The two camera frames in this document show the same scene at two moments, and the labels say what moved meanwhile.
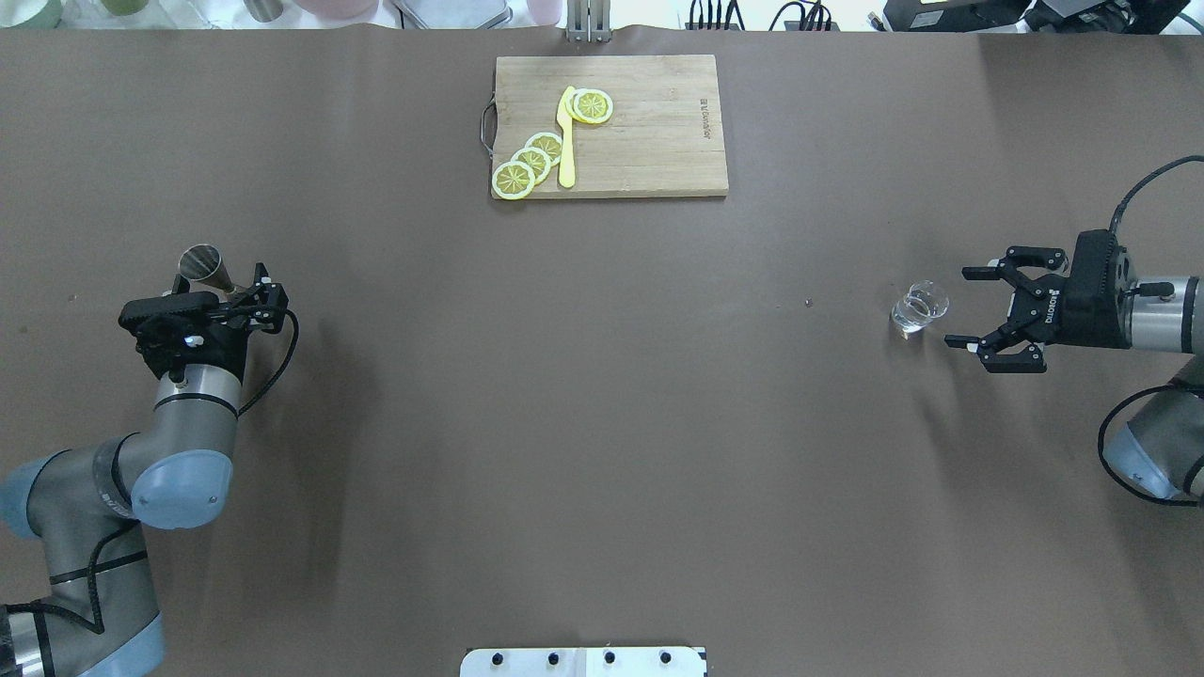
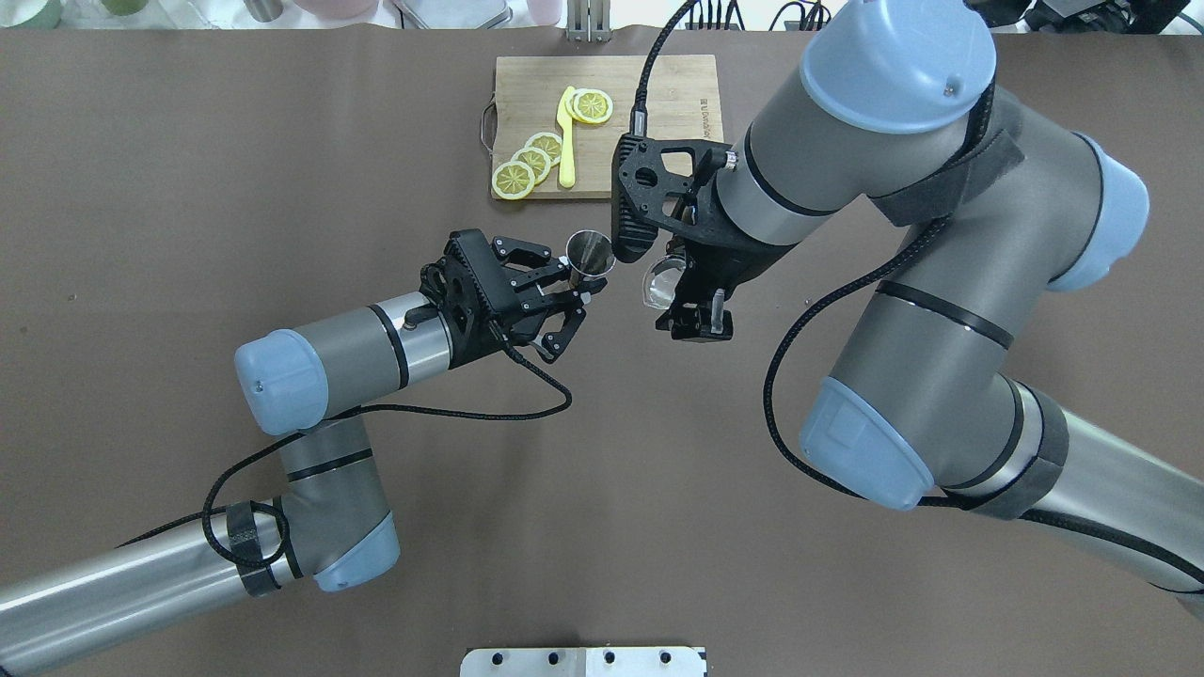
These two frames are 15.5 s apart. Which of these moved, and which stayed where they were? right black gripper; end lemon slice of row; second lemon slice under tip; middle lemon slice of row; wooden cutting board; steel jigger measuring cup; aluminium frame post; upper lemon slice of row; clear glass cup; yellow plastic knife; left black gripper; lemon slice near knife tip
Moved: left black gripper; clear glass cup; steel jigger measuring cup; right black gripper
Stayed: middle lemon slice of row; end lemon slice of row; aluminium frame post; upper lemon slice of row; second lemon slice under tip; lemon slice near knife tip; yellow plastic knife; wooden cutting board
